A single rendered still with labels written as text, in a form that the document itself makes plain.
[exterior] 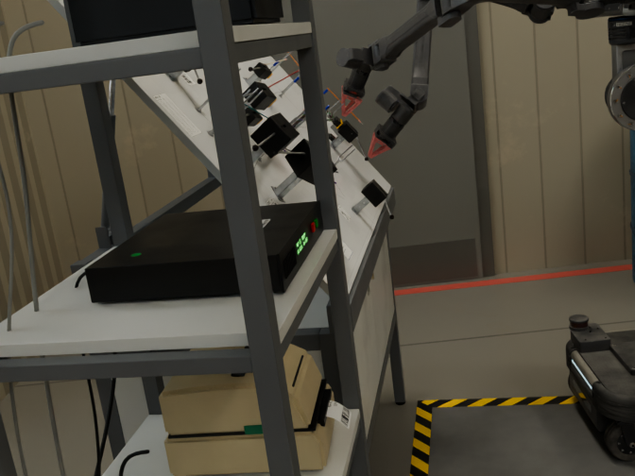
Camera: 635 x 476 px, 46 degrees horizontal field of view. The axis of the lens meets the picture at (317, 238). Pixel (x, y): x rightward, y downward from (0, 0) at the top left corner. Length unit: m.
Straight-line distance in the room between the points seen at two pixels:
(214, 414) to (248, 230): 0.55
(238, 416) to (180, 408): 0.11
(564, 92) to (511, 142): 0.37
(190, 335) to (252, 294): 0.13
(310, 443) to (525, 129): 3.06
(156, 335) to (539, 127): 3.38
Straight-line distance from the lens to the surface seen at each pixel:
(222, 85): 0.92
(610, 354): 2.82
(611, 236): 4.49
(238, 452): 1.45
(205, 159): 1.62
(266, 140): 1.60
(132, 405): 1.90
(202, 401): 1.41
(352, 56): 2.33
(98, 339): 1.12
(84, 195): 4.41
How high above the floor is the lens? 1.44
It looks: 15 degrees down
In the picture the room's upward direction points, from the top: 8 degrees counter-clockwise
